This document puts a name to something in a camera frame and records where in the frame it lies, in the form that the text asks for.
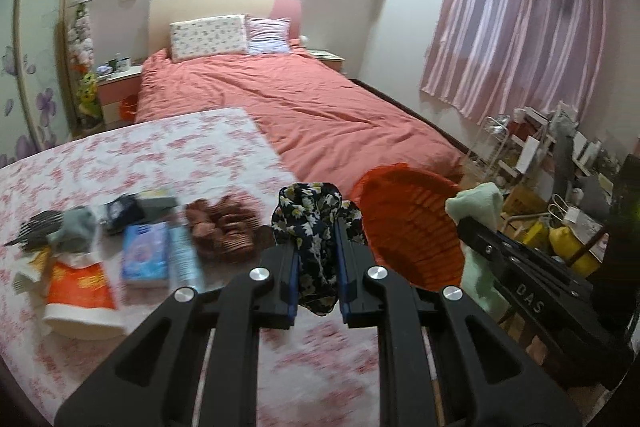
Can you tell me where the black floral fabric scrunchie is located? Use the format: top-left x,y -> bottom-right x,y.
271,182 -> 367,317

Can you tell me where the brown woven fabric scrunchie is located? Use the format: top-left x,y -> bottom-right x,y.
184,195 -> 259,262

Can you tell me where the mint green fuzzy sock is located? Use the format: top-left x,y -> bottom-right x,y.
445,182 -> 509,321

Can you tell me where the orange plastic trash basket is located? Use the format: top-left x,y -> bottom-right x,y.
349,164 -> 464,291

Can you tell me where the yellow bag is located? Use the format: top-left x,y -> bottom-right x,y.
549,227 -> 601,277

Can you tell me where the blue tube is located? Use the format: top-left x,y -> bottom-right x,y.
168,227 -> 205,293

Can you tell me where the salmon pink bed duvet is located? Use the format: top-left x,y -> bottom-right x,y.
137,44 -> 462,194

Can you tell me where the light blue tissue pack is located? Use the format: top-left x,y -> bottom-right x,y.
120,222 -> 169,288

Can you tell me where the grey green small box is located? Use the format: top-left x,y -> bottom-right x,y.
134,187 -> 178,221

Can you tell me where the cluttered desk shelf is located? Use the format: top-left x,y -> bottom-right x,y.
501,102 -> 623,267

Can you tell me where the right nightstand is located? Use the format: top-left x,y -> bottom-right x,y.
308,50 -> 344,74

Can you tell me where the orange white paper cup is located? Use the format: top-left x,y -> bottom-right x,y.
42,253 -> 126,340

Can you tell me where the grey sock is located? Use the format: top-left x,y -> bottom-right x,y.
47,206 -> 96,254

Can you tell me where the small red bin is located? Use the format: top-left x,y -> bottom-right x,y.
119,94 -> 139,124

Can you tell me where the pink striped pillow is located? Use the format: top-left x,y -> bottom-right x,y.
245,16 -> 291,55

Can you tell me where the pink white left nightstand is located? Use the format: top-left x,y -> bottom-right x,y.
98,65 -> 142,129

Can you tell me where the floral white pillow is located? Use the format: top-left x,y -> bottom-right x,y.
169,14 -> 248,62

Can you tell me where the yellow green plush toy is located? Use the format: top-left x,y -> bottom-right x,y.
76,72 -> 103,130

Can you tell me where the beige pink headboard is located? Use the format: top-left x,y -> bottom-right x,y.
147,0 -> 304,58

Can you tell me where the pink striped curtain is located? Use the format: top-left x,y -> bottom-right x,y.
421,0 -> 610,122

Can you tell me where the flower decorated wardrobe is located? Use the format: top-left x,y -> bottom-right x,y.
1,0 -> 76,167

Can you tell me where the stuffed toy flower bouquet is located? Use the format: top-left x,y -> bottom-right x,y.
66,0 -> 94,75

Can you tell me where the white wire rack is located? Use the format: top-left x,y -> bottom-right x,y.
463,115 -> 510,182

